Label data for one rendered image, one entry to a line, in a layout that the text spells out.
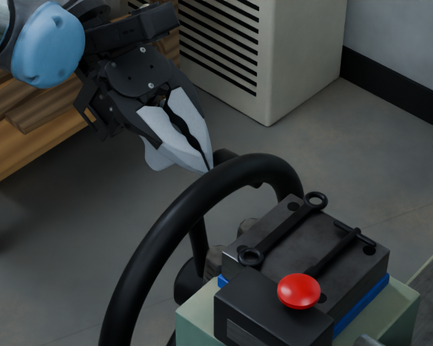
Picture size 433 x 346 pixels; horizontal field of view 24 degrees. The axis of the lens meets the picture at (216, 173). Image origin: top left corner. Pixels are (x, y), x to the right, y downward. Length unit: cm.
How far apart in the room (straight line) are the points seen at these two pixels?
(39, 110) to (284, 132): 60
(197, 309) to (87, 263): 135
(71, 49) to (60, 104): 129
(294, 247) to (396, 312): 9
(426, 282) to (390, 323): 12
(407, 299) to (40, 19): 39
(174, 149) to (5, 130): 123
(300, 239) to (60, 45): 28
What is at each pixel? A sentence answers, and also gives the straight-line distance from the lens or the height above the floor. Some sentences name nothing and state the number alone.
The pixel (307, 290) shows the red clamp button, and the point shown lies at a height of 102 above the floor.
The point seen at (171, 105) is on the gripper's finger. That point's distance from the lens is 99.
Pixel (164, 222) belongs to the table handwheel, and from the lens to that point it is 86.
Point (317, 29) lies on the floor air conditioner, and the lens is 239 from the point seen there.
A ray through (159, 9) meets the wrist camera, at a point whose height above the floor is 104.
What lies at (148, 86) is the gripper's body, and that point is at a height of 95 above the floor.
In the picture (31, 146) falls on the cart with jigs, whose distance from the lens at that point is 213.
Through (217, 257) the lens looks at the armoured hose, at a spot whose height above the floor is 97.
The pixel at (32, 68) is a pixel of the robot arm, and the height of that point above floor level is 103.
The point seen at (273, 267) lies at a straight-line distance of 74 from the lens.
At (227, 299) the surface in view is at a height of 101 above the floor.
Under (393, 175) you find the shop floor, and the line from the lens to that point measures 233.
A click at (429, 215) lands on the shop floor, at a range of 225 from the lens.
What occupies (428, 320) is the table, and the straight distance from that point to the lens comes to 86.
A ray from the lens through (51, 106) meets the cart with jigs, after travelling 219.
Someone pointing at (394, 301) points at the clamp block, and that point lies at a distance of 79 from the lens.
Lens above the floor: 155
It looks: 43 degrees down
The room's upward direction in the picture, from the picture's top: straight up
